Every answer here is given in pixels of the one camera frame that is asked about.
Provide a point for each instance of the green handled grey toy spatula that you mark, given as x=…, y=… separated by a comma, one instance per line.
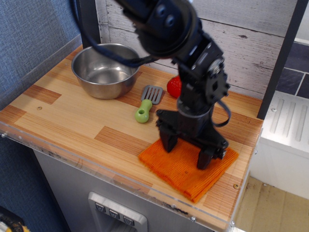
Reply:
x=151, y=96

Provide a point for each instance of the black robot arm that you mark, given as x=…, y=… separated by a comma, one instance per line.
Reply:
x=171, y=29

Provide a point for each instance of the clear acrylic table edge guard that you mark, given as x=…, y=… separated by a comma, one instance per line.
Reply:
x=72, y=177

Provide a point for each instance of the stainless steel bowl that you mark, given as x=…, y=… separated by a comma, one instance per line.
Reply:
x=102, y=77

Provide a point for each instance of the dark left frame post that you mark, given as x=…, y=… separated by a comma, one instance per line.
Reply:
x=87, y=13

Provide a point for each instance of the dark frame post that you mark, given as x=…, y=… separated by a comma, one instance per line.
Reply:
x=87, y=13
x=287, y=44

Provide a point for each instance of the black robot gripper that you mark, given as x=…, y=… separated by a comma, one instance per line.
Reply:
x=197, y=129

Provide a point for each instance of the orange cloth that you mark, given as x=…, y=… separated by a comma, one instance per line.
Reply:
x=179, y=168

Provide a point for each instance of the dark right frame post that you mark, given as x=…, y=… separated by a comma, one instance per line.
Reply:
x=287, y=44

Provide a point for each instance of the silver toy fridge dispenser panel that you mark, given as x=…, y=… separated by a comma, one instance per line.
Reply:
x=110, y=216

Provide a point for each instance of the red toy strawberry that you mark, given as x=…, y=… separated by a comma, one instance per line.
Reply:
x=174, y=86

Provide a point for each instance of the yellow black object bottom corner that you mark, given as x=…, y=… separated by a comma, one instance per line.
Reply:
x=8, y=224

